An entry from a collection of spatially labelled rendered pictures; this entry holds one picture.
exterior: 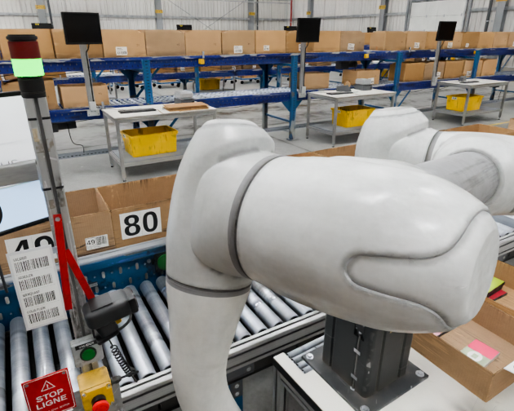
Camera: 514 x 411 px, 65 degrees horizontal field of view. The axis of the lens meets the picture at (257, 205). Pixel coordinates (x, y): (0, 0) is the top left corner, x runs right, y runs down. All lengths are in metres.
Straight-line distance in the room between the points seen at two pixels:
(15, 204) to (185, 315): 0.67
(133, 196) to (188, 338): 1.51
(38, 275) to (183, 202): 0.63
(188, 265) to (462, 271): 0.26
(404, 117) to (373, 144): 0.08
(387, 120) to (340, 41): 7.06
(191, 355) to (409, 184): 0.30
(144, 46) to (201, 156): 5.85
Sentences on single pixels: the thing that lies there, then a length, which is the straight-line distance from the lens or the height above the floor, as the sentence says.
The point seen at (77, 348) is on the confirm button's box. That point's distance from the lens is 1.11.
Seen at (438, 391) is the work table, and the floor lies 0.75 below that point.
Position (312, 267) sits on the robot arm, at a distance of 0.32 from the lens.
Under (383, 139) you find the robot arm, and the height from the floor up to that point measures 1.45.
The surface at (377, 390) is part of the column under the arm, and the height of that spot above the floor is 0.76.
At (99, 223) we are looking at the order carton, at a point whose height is 1.00.
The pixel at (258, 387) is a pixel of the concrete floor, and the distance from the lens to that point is 2.27.
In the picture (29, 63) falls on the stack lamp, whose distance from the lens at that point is 0.89.
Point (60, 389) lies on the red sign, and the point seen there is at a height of 0.86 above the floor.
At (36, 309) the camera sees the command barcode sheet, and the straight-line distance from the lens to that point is 1.06.
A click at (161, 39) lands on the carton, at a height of 1.60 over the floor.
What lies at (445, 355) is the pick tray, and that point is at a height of 0.81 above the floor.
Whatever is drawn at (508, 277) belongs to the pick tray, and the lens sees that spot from 1.86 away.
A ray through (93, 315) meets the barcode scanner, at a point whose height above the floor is 1.08.
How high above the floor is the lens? 1.66
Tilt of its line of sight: 23 degrees down
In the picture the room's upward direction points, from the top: straight up
